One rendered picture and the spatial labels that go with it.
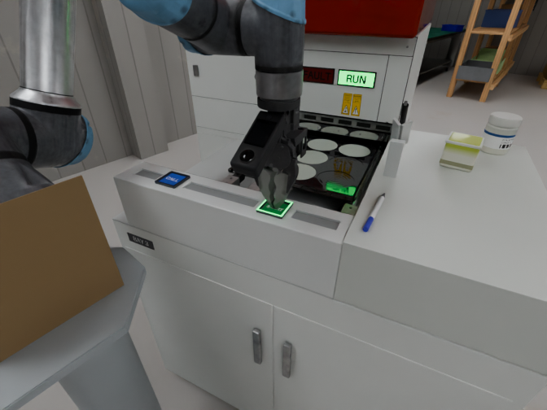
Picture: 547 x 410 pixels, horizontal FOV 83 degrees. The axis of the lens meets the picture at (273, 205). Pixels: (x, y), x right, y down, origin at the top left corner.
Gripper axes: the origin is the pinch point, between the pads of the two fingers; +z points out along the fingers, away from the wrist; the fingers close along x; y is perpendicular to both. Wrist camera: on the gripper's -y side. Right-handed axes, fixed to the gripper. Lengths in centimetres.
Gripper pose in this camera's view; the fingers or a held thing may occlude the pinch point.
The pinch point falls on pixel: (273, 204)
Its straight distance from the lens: 60.5
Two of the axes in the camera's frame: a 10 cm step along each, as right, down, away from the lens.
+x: -9.0, -2.4, 3.7
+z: 0.0, 8.3, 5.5
